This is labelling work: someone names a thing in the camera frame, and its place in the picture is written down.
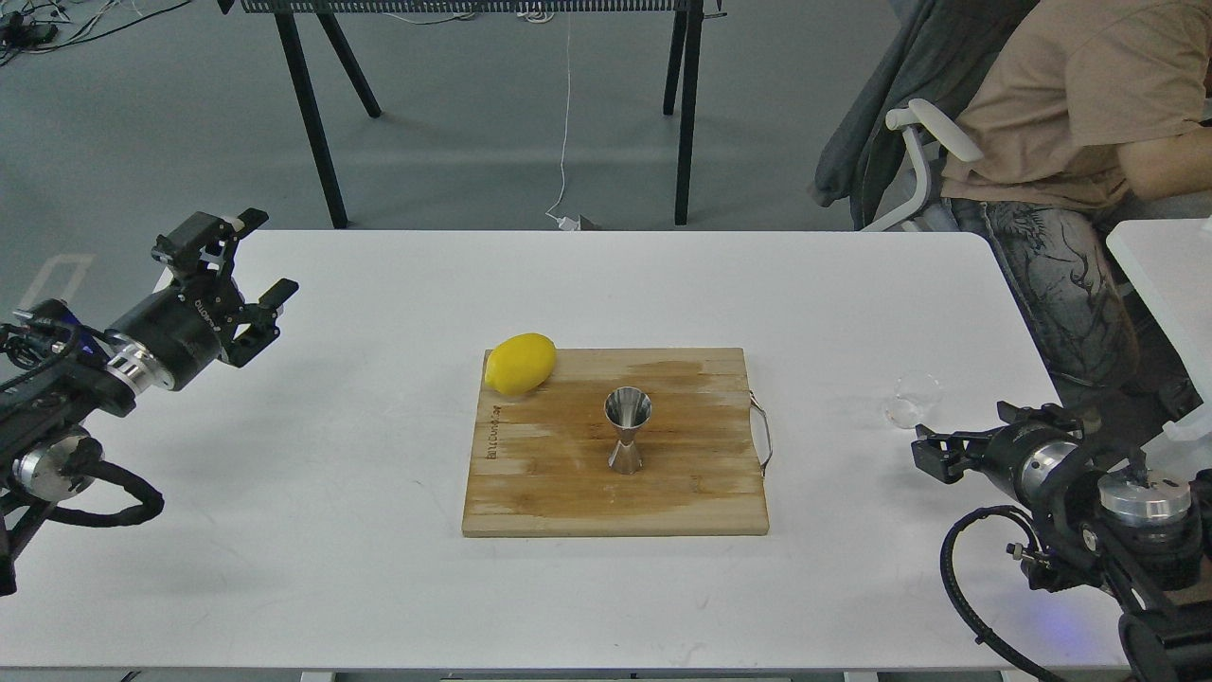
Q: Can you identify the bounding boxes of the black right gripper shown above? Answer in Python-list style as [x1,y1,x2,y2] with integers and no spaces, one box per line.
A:
[911,401,1085,508]

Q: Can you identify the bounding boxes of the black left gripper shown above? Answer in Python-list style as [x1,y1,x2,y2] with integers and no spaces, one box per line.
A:
[105,208,299,391]

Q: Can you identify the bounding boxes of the clear glass cup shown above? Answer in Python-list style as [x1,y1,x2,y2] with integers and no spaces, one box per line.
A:
[882,371,944,430]

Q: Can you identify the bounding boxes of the steel double jigger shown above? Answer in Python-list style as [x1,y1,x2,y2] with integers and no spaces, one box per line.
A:
[604,386,652,475]

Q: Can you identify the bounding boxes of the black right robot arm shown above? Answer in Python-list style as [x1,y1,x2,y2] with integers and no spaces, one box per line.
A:
[911,402,1211,681]

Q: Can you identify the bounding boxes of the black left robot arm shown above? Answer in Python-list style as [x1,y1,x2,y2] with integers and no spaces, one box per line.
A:
[1,208,298,595]

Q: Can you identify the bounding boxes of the white office chair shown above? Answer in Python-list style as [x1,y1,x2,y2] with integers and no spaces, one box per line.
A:
[862,99,984,233]

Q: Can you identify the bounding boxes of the yellow lemon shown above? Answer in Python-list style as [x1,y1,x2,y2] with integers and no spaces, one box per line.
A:
[482,332,558,396]

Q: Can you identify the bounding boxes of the person in tan shirt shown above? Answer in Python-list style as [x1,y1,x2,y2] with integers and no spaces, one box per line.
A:
[941,1,1211,413]

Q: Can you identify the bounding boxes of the wooden cutting board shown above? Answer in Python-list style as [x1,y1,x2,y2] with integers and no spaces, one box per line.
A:
[462,346,770,538]

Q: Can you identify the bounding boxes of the grey jacket on chair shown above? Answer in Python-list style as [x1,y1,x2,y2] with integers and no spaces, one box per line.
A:
[807,1,1036,229]

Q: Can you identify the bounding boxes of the black floor cables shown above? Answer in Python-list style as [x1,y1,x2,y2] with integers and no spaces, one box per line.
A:
[0,0,195,67]

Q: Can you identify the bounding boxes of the white power cable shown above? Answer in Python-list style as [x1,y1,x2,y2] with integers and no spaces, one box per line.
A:
[544,15,583,231]

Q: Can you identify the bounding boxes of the black metal table frame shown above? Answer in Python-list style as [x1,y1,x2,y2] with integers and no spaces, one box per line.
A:
[218,1,726,229]

